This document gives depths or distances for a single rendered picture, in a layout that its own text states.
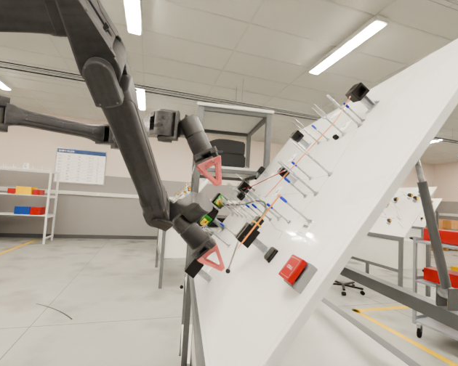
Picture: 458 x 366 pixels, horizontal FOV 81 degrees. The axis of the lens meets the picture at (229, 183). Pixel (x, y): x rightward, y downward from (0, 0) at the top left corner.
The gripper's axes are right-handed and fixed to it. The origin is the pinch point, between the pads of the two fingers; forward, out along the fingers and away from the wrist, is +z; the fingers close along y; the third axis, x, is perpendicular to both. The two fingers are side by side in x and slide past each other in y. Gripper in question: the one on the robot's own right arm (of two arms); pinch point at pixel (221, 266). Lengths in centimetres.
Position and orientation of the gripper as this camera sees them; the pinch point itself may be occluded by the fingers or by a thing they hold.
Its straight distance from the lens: 78.2
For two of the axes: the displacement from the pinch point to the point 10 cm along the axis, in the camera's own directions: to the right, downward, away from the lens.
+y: -1.3, 0.1, 9.9
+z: 6.4, 7.6, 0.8
